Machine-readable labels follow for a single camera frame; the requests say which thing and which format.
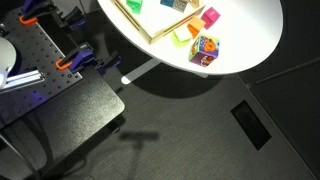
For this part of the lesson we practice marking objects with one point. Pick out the magenta wooden cube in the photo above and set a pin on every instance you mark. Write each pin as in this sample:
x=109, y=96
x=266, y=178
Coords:
x=210, y=16

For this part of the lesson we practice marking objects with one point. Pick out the silver aluminium rail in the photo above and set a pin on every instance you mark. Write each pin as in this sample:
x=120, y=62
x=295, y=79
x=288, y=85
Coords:
x=25, y=78

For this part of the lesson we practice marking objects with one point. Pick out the shallow wooden box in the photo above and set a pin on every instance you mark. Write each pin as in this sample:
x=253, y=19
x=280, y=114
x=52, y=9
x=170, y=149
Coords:
x=156, y=20

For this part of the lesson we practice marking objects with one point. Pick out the dark rectangular floor hatch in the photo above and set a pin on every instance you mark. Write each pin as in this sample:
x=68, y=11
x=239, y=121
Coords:
x=250, y=125

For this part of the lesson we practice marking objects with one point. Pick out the colourful soft picture cube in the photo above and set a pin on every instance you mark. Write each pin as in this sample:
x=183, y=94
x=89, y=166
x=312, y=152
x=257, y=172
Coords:
x=205, y=50

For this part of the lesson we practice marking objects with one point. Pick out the blue wooden cube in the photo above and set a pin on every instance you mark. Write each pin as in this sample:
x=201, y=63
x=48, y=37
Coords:
x=166, y=2

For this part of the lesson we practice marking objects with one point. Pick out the black cart top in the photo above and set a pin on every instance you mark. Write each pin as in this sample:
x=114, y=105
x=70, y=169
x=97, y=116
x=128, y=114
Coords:
x=83, y=110

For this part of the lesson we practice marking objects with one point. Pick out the orange wooden cube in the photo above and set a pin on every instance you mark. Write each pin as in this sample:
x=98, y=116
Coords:
x=196, y=26

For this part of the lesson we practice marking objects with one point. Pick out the black purple spring clamp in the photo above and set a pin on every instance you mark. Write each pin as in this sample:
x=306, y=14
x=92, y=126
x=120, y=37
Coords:
x=109, y=63
x=73, y=18

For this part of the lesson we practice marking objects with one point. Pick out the white table foot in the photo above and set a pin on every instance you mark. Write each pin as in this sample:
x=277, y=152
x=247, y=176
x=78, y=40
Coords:
x=140, y=71

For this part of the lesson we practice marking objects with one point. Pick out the black perforated breadboard plate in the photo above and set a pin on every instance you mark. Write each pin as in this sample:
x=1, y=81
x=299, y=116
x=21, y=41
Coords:
x=40, y=50

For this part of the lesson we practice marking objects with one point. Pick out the orange tipped spring clamp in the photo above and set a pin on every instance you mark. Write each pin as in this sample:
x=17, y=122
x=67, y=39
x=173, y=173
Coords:
x=78, y=56
x=36, y=10

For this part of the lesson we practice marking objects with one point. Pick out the lime green wooden cube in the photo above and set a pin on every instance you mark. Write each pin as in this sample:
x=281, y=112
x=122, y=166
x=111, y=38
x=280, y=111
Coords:
x=182, y=35

